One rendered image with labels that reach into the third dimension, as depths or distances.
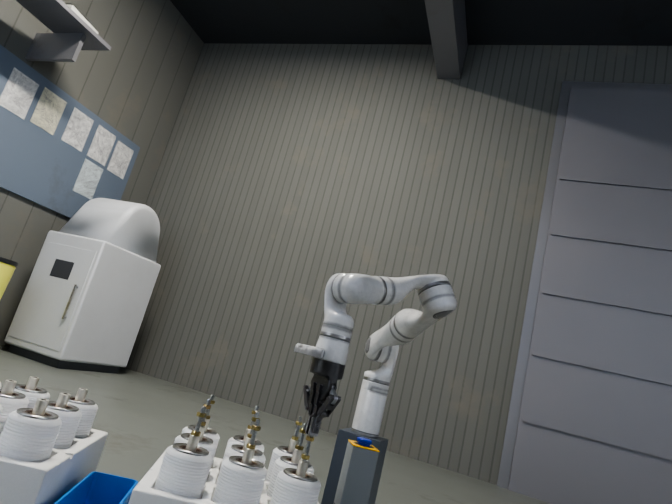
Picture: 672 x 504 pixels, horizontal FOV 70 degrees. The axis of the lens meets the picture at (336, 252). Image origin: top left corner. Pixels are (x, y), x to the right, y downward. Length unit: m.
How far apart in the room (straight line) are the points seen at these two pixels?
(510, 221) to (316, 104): 2.14
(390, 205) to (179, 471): 3.32
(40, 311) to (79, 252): 0.50
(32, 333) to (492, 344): 3.32
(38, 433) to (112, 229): 2.97
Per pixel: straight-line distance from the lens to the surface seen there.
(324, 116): 4.72
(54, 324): 3.97
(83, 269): 3.92
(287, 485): 1.09
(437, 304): 1.28
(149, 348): 4.75
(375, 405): 1.65
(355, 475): 1.31
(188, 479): 1.08
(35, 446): 1.14
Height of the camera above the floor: 0.49
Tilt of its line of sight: 13 degrees up
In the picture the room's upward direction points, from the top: 15 degrees clockwise
